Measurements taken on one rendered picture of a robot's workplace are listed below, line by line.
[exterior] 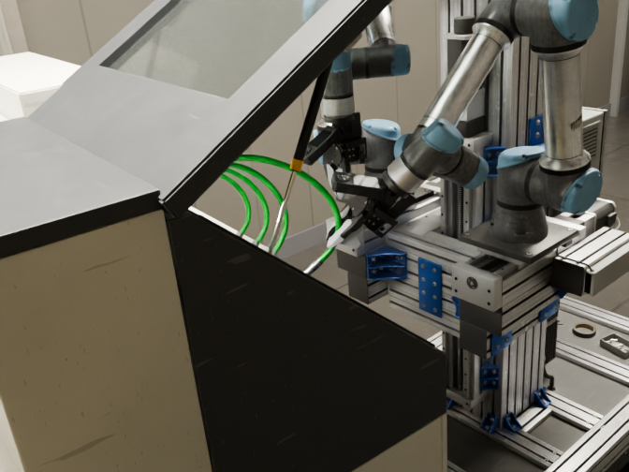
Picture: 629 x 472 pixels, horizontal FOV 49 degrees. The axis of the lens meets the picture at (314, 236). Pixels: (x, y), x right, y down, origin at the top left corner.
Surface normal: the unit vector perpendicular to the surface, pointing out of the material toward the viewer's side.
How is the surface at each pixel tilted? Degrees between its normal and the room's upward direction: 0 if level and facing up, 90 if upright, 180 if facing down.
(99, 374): 90
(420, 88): 90
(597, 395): 0
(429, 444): 90
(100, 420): 90
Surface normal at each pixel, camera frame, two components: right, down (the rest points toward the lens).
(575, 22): 0.54, 0.17
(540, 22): -0.80, 0.44
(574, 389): -0.08, -0.91
